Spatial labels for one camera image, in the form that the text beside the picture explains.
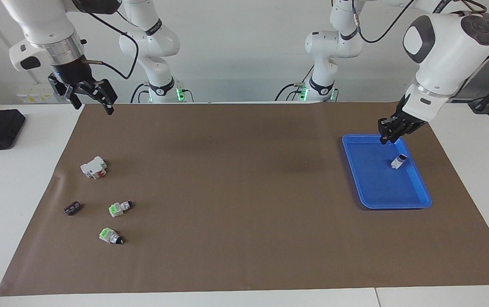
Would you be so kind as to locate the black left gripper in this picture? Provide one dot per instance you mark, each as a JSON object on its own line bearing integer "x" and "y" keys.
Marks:
{"x": 406, "y": 119}

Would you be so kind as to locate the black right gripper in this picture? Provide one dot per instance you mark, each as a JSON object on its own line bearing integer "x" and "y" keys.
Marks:
{"x": 72, "y": 79}

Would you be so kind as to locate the orange and white selector switch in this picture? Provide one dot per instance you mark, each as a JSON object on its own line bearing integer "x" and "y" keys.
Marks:
{"x": 398, "y": 162}

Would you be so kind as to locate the white circuit breaker red lever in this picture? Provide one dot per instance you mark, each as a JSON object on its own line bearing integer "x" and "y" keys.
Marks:
{"x": 92, "y": 167}

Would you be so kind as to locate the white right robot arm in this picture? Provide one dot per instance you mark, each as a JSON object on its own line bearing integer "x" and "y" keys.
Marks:
{"x": 48, "y": 25}

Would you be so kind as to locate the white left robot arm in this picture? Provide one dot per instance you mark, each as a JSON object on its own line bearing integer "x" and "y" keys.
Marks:
{"x": 444, "y": 55}

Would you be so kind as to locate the blue plastic tray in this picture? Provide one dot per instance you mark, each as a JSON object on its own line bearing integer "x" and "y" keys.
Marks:
{"x": 376, "y": 183}

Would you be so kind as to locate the small dark terminal block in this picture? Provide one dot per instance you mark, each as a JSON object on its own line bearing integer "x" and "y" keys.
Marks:
{"x": 73, "y": 208}

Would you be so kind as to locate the brown paper table mat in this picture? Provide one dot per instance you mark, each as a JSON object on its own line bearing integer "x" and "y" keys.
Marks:
{"x": 244, "y": 213}

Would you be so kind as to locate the white wall power strip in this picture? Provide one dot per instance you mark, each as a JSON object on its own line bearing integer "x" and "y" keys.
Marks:
{"x": 35, "y": 96}

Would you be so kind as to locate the green and white selector switch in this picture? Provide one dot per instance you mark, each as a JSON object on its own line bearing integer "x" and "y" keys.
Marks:
{"x": 116, "y": 209}
{"x": 108, "y": 236}

